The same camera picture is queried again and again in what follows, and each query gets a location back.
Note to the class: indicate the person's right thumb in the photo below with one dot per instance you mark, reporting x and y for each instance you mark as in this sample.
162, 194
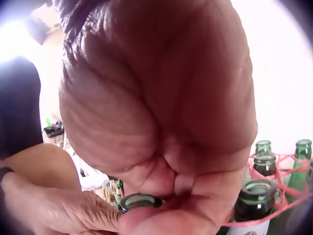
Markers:
171, 220

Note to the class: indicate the green glass bottle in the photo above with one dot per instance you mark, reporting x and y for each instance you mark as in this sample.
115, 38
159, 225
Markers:
140, 202
264, 166
301, 159
263, 146

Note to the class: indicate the person's right hand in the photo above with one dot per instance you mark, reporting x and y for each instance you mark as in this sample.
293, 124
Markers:
151, 93

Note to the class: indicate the green bottle with white label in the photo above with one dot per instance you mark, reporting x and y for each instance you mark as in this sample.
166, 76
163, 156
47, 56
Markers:
254, 208

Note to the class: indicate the person's left fingers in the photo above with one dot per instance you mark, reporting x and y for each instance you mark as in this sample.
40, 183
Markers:
102, 210

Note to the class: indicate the group of small labelled bottles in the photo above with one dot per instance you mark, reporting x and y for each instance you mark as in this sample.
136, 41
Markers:
112, 193

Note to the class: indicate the person's left hand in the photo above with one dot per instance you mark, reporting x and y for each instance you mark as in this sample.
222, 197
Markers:
53, 210

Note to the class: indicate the person's legs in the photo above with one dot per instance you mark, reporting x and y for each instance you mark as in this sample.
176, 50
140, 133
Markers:
39, 161

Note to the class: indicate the white plastic bag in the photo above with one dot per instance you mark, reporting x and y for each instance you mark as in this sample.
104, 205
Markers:
91, 177

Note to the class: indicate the person's right fingers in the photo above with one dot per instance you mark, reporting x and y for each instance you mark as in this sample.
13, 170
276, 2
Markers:
156, 176

